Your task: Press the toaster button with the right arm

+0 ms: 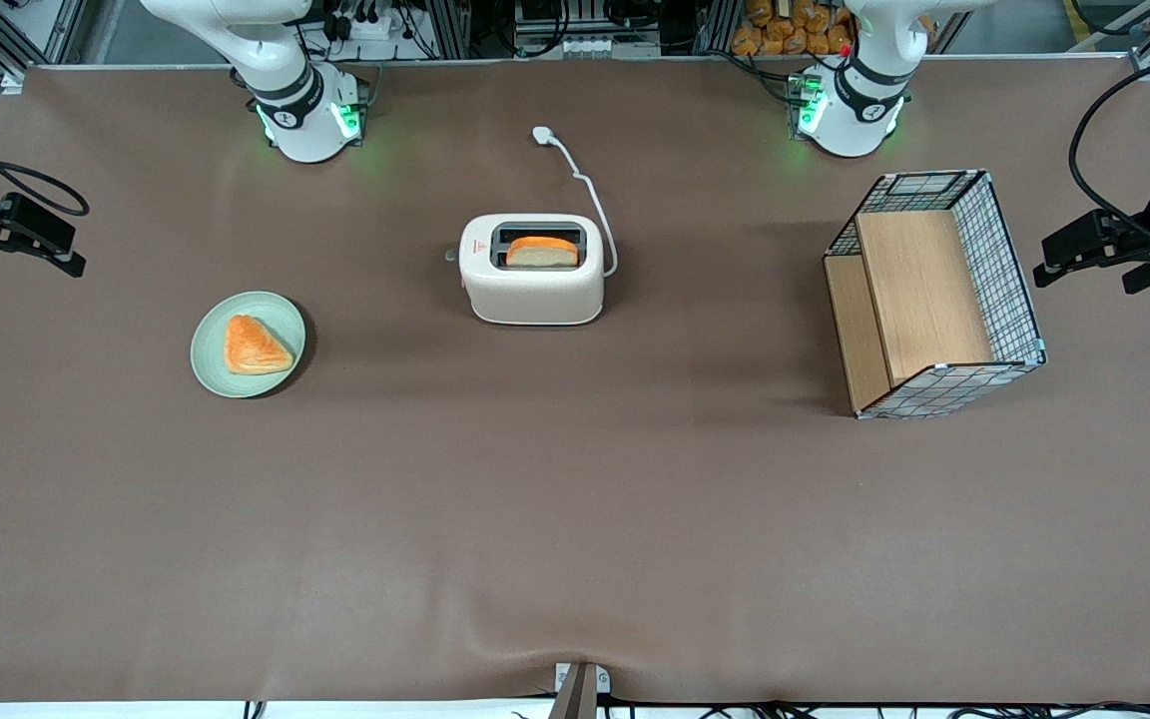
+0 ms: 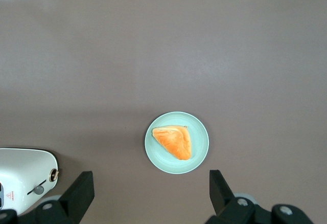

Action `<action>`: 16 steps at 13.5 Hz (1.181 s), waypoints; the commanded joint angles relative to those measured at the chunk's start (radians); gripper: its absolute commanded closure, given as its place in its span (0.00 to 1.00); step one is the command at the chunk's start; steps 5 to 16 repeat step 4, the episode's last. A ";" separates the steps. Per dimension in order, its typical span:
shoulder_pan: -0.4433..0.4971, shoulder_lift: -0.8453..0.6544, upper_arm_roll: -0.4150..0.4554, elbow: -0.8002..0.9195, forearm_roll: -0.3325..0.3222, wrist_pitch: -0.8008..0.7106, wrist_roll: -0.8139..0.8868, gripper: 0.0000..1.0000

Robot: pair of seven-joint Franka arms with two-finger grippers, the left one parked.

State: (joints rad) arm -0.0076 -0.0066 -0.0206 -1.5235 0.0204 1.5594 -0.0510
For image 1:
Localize black wire mesh basket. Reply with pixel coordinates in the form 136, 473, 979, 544
823, 169, 1048, 420

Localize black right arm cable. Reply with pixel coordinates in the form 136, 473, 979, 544
0, 113, 90, 217

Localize pile of orange bread rolls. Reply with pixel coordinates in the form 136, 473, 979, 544
730, 0, 856, 57

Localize white toaster power cable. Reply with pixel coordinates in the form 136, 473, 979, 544
532, 126, 619, 279

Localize orange triangular pastry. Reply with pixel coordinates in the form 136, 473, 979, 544
224, 315, 294, 376

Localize metal table edge bracket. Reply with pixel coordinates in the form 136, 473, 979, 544
553, 661, 612, 719

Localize grey electronics unit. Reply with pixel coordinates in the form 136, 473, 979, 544
515, 0, 661, 58

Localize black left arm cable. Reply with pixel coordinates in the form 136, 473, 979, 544
1068, 58, 1150, 251

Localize brown table mat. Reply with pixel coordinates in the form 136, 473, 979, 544
0, 55, 1150, 705

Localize white power strip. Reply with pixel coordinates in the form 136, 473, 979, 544
330, 0, 411, 41

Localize light wooden shelf insert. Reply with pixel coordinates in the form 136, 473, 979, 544
824, 208, 995, 412

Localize toast bread slice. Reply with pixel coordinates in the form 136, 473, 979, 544
505, 236, 580, 269

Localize pale green round plate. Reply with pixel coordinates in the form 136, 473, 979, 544
190, 291, 307, 399

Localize cream white toaster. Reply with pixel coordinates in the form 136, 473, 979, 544
444, 213, 606, 327

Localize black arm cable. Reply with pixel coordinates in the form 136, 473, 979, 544
0, 113, 90, 217
1068, 58, 1150, 251

